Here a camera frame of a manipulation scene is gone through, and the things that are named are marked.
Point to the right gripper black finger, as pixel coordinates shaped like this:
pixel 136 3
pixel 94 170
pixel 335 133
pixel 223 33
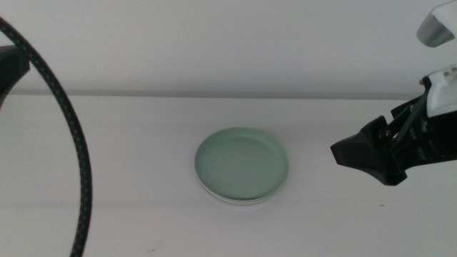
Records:
pixel 378 128
pixel 367 153

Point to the pale green shallow bowl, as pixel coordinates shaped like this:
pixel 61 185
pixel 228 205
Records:
pixel 241 162

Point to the white shallow bowl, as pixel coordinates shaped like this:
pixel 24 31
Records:
pixel 242 202

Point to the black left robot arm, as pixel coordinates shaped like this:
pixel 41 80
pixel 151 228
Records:
pixel 10 69

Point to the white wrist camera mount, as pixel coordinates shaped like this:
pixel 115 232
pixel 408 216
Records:
pixel 442 96

